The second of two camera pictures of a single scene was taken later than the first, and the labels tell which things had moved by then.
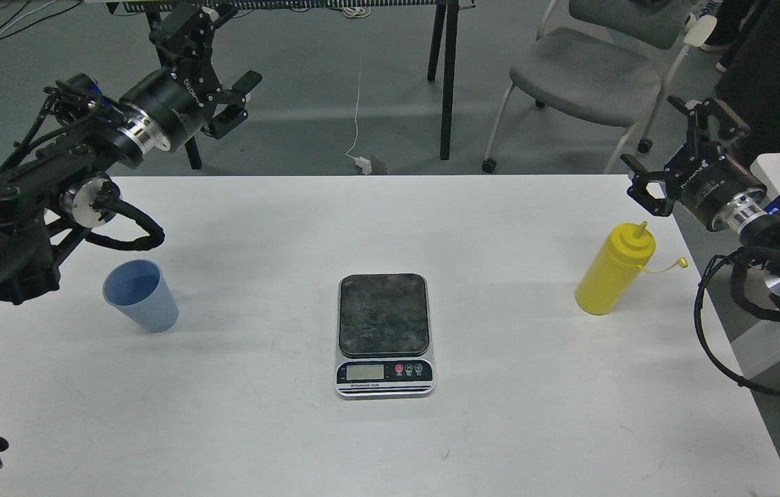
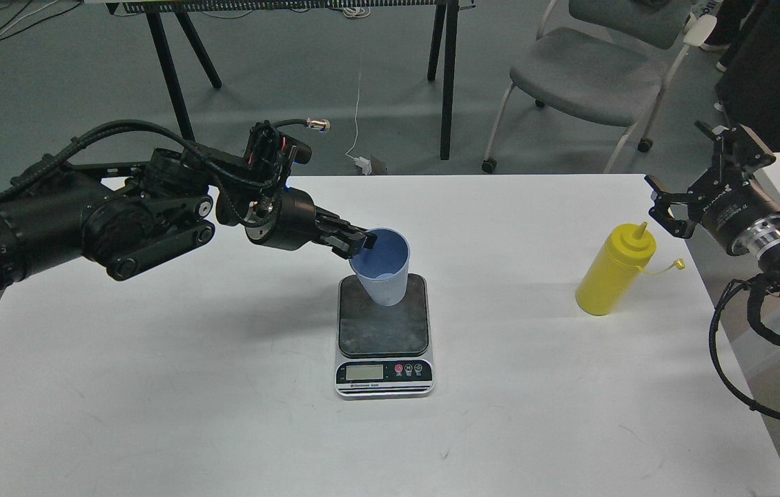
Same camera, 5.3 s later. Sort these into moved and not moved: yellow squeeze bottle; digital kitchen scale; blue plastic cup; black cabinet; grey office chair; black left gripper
Moved: black left gripper; blue plastic cup
Not moved: digital kitchen scale; grey office chair; black cabinet; yellow squeeze bottle
